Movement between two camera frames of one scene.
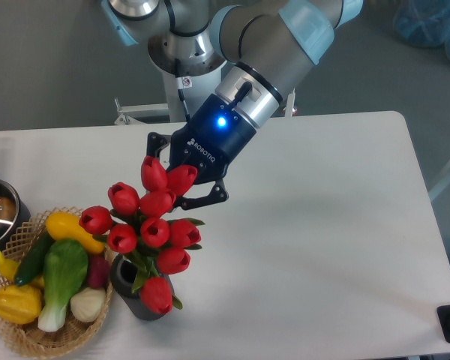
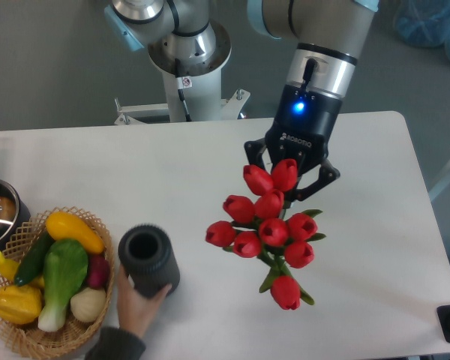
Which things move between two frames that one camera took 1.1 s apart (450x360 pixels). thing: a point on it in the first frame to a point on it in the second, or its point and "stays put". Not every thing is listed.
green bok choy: x=65 y=263 stays put
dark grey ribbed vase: x=124 y=274 to x=147 y=256
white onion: x=88 y=304 stays put
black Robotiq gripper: x=217 y=134 to x=300 y=132
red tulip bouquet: x=154 y=247 to x=257 y=230
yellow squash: x=65 y=225 stays put
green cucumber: x=33 y=256 stays put
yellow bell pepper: x=16 y=304 stays put
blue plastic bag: x=427 y=23 stays put
